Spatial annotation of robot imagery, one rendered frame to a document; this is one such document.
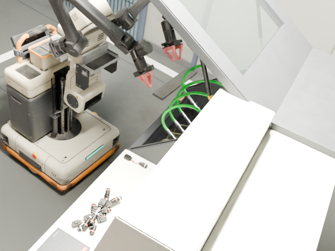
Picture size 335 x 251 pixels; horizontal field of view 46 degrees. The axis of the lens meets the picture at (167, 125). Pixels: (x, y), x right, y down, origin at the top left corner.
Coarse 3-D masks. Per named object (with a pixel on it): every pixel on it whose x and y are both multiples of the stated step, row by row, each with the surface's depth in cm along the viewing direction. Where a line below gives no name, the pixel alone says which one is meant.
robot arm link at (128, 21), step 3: (129, 15) 233; (126, 18) 231; (129, 18) 232; (132, 18) 236; (123, 21) 231; (126, 21) 232; (129, 21) 233; (132, 21) 234; (123, 24) 233; (126, 24) 233; (129, 24) 233; (123, 27) 235; (126, 27) 235
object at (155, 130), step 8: (184, 96) 239; (168, 112) 226; (176, 112) 236; (160, 120) 220; (168, 120) 228; (152, 128) 214; (160, 128) 221; (144, 136) 208; (152, 136) 214; (136, 144) 203; (144, 144) 207
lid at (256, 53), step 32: (160, 0) 139; (192, 0) 154; (224, 0) 168; (256, 0) 186; (192, 32) 142; (224, 32) 158; (256, 32) 173; (288, 32) 187; (224, 64) 145; (256, 64) 158; (288, 64) 174; (256, 96) 149
